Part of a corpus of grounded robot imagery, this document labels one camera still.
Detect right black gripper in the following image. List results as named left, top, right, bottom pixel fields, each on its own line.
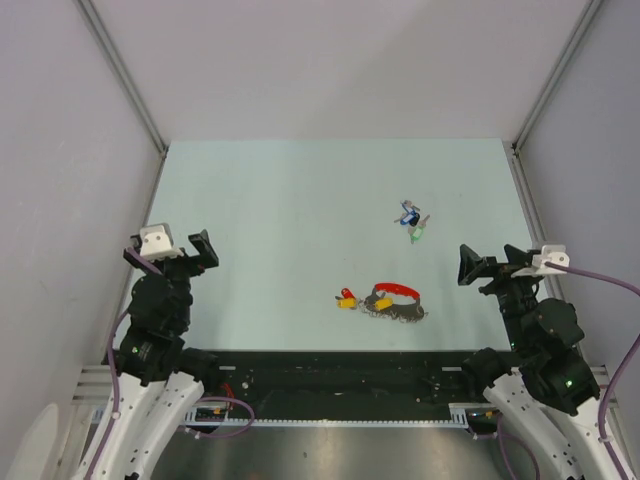
left=456, top=243, right=544, bottom=352

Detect green tagged key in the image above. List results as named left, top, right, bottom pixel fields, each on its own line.
left=408, top=215, right=430, bottom=244

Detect red handled key organizer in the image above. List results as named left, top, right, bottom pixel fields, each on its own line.
left=360, top=282, right=428, bottom=323

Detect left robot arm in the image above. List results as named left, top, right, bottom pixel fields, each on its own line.
left=74, top=223, right=221, bottom=479

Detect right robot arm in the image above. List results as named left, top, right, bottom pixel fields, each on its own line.
left=457, top=245, right=639, bottom=479

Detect blue tagged key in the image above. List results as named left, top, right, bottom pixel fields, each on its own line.
left=394, top=200, right=421, bottom=227

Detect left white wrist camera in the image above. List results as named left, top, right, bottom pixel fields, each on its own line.
left=139, top=223, right=184, bottom=261

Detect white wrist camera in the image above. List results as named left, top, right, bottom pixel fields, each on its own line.
left=139, top=223, right=184, bottom=261
left=511, top=244, right=570, bottom=278

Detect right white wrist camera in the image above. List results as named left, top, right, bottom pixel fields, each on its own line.
left=511, top=244, right=570, bottom=278

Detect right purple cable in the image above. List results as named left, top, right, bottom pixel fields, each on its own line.
left=544, top=259, right=640, bottom=480

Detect purple cable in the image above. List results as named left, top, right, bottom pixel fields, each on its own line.
left=544, top=259, right=640, bottom=480
left=84, top=244, right=166, bottom=480

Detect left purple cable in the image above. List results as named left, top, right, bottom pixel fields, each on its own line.
left=84, top=244, right=166, bottom=480

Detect white slotted cable duct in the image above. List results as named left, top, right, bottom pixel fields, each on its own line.
left=92, top=402, right=501, bottom=430

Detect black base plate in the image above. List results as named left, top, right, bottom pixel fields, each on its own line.
left=204, top=351, right=485, bottom=407

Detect left aluminium frame post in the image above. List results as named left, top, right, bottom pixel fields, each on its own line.
left=73, top=0, right=168, bottom=158

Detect aluminium frame post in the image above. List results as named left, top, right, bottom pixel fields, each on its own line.
left=73, top=0, right=168, bottom=158
left=511, top=0, right=606, bottom=154

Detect right aluminium frame post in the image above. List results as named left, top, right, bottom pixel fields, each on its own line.
left=511, top=0, right=606, bottom=154

